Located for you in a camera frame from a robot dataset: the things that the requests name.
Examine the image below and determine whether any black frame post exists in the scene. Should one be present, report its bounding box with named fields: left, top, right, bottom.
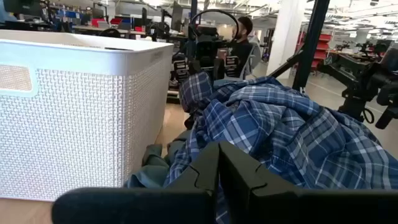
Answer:
left=267, top=0, right=331, bottom=93

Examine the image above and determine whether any white building pillar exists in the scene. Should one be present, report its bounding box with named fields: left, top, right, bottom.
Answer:
left=266, top=0, right=307, bottom=78

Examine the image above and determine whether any black office chair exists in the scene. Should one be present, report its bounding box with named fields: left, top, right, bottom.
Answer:
left=99, top=27, right=121, bottom=39

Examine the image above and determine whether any white perforated laundry basket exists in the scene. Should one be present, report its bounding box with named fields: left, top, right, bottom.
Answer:
left=0, top=29, right=175, bottom=202

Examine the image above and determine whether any blue plaid shirt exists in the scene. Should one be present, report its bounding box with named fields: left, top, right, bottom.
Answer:
left=163, top=71, right=398, bottom=224

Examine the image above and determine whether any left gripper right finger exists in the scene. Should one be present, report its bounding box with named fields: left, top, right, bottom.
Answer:
left=219, top=141, right=398, bottom=224

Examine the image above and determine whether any black looped cable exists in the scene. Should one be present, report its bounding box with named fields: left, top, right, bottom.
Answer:
left=188, top=8, right=240, bottom=43

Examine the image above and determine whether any dark green garment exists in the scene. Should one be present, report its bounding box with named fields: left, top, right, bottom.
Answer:
left=124, top=130, right=195, bottom=189

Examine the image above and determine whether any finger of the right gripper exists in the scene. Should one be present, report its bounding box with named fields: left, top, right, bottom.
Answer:
left=172, top=59, right=189, bottom=84
left=224, top=55, right=239, bottom=78

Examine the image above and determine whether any red storage shelf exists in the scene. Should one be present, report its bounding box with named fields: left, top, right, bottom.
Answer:
left=297, top=30, right=333, bottom=71

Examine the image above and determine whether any person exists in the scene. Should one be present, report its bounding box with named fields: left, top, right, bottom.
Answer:
left=217, top=16, right=262, bottom=78

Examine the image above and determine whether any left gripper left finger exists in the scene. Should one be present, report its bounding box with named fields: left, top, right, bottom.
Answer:
left=51, top=141, right=220, bottom=224

